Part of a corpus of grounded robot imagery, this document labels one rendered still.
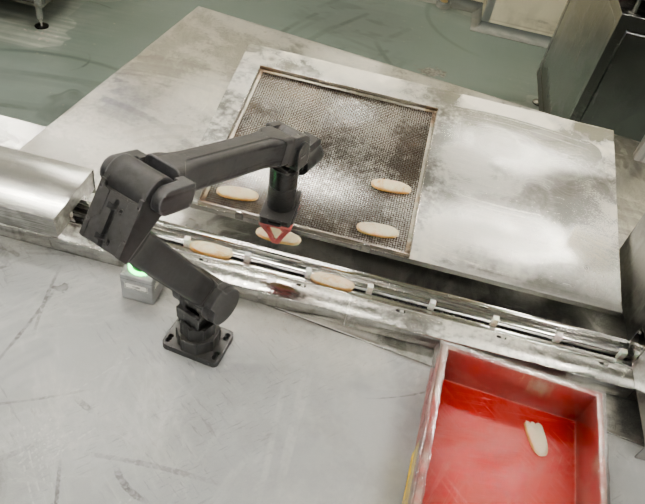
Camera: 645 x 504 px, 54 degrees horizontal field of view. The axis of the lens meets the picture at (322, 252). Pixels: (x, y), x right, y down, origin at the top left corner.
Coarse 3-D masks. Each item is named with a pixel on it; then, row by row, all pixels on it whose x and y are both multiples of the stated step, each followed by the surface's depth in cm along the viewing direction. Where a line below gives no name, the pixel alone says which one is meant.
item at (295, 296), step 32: (0, 224) 135; (96, 256) 136; (192, 256) 136; (256, 288) 133; (288, 288) 134; (320, 288) 135; (352, 320) 132; (384, 320) 132; (416, 320) 133; (448, 320) 134; (512, 352) 130; (544, 352) 132; (608, 384) 129
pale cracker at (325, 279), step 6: (312, 276) 138; (318, 276) 138; (324, 276) 138; (330, 276) 138; (336, 276) 139; (318, 282) 137; (324, 282) 137; (330, 282) 137; (336, 282) 137; (342, 282) 138; (348, 282) 138; (336, 288) 137; (342, 288) 137; (348, 288) 137
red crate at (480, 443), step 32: (448, 384) 127; (448, 416) 122; (480, 416) 123; (512, 416) 124; (544, 416) 125; (448, 448) 117; (480, 448) 118; (512, 448) 119; (448, 480) 113; (480, 480) 114; (512, 480) 115; (544, 480) 116
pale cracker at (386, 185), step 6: (372, 180) 153; (378, 180) 153; (384, 180) 153; (390, 180) 153; (378, 186) 152; (384, 186) 152; (390, 186) 152; (396, 186) 152; (402, 186) 152; (408, 186) 153; (390, 192) 152; (396, 192) 152; (402, 192) 152; (408, 192) 152
